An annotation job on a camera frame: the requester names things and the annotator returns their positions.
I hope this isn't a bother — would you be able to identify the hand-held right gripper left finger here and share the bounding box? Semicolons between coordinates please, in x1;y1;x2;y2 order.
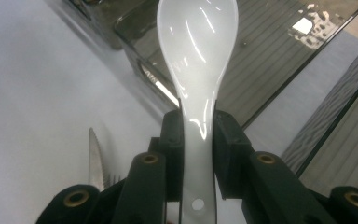
148;107;185;202

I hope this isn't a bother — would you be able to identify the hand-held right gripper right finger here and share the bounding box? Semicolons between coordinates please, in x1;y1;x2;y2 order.
213;108;256;201

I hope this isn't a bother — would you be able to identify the white ceramic spoon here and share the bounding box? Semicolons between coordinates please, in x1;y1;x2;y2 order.
156;0;240;224

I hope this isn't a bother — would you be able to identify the transparent grey plastic bin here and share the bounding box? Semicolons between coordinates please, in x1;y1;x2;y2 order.
63;0;123;51
281;36;358;199
114;0;358;129

